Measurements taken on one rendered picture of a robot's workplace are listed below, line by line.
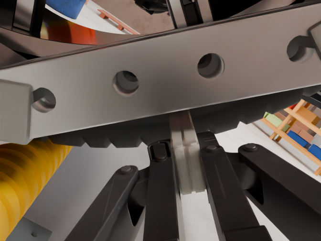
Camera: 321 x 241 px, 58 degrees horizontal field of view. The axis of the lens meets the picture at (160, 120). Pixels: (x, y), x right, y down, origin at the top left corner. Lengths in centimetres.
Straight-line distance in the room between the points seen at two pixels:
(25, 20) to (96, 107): 14
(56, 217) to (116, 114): 91
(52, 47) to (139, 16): 972
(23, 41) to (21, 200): 12
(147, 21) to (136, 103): 980
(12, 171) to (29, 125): 9
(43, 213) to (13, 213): 80
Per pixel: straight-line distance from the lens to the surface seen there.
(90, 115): 16
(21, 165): 26
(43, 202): 108
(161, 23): 993
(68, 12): 459
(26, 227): 67
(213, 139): 17
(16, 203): 24
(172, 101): 15
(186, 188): 16
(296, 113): 683
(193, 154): 16
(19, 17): 28
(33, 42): 25
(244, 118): 25
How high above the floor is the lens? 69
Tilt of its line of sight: 16 degrees down
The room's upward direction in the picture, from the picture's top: 35 degrees clockwise
